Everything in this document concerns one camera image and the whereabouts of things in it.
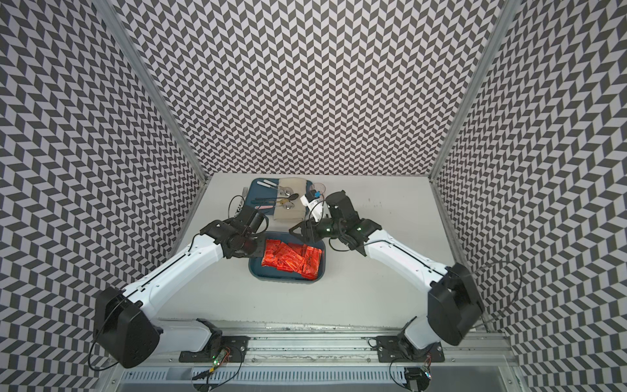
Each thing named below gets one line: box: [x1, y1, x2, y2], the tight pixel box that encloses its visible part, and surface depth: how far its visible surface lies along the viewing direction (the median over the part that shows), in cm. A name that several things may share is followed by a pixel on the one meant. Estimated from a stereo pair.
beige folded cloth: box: [273, 177, 307, 222], surface depth 114 cm
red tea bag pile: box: [262, 239, 323, 281], surface depth 82 cm
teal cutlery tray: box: [244, 178, 312, 215], surface depth 115 cm
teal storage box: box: [293, 234, 326, 284], surface depth 82 cm
